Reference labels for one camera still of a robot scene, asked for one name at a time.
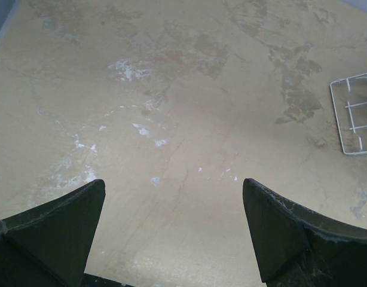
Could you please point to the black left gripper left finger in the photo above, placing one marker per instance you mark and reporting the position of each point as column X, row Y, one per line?
column 48, row 245

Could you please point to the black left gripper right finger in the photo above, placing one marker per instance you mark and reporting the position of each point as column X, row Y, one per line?
column 296, row 246

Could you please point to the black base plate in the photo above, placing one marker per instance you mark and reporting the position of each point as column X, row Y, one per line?
column 90, row 280

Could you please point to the white wire dish rack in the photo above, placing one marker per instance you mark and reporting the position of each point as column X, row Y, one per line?
column 349, row 101

